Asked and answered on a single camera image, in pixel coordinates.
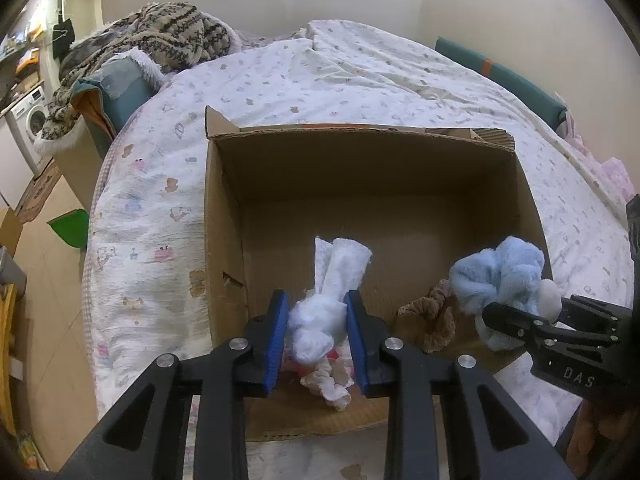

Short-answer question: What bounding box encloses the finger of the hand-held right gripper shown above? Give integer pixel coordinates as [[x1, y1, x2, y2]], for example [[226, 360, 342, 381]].
[[482, 302, 556, 356], [560, 294, 628, 331]]

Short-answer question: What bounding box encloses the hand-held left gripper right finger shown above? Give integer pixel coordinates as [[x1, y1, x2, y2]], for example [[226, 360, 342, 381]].
[[344, 290, 576, 480]]

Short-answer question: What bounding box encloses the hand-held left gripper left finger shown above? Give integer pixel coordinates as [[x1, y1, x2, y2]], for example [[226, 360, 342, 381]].
[[60, 290, 291, 480]]

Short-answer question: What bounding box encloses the bright pink small object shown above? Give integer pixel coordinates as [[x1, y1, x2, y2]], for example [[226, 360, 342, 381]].
[[325, 349, 357, 373]]

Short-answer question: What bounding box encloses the plain white sock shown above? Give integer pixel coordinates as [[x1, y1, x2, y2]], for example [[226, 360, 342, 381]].
[[290, 236, 373, 367]]

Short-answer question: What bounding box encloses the pink white floral scrunchie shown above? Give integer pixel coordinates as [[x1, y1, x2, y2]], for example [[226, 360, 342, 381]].
[[300, 360, 352, 412]]

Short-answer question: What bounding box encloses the light blue fluffy sock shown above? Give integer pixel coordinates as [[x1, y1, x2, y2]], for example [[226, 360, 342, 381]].
[[449, 236, 560, 352]]

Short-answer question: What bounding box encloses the mauve-brown scrunchie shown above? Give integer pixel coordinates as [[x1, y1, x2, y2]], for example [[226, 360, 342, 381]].
[[396, 280, 457, 352]]

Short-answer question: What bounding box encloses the person's right hand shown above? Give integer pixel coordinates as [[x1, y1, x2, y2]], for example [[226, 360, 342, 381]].
[[567, 400, 640, 467]]

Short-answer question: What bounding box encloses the pink cloth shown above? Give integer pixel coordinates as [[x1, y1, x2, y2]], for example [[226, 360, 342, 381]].
[[565, 110, 638, 206]]

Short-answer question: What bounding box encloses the green floor piece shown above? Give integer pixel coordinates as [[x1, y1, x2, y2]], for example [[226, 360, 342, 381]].
[[47, 208, 91, 251]]

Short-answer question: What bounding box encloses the teal headboard pad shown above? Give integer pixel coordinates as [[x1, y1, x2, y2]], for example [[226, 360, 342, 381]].
[[434, 36, 568, 133]]

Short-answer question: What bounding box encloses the brown bedside box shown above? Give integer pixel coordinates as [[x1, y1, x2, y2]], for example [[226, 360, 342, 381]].
[[52, 130, 108, 211]]

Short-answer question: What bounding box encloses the printed bed blanket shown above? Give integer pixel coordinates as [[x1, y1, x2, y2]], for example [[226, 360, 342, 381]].
[[82, 20, 640, 480]]

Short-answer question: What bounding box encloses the grey bin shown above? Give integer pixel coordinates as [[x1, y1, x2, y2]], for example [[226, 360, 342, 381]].
[[0, 247, 27, 287]]

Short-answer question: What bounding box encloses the patterned floor rug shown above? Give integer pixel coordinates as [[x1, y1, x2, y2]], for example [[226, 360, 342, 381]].
[[15, 160, 63, 223]]

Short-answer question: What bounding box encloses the small cardboard box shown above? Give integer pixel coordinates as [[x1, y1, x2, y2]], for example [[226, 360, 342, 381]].
[[0, 207, 24, 257]]

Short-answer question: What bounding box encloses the teal cushion with white fur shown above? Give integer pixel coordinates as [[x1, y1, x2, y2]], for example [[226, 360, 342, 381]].
[[70, 55, 163, 146]]

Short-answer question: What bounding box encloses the white kitchen cabinet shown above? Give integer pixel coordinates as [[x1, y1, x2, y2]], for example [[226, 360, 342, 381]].
[[0, 110, 31, 211]]

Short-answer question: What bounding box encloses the white washing machine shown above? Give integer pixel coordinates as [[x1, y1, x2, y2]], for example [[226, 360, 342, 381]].
[[5, 85, 53, 176]]

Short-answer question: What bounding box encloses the knit patterned blanket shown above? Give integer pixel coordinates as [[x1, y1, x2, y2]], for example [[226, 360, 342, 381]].
[[35, 2, 241, 153]]

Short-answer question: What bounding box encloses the black hanging bag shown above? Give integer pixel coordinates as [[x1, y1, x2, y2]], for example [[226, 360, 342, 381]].
[[51, 17, 76, 58]]

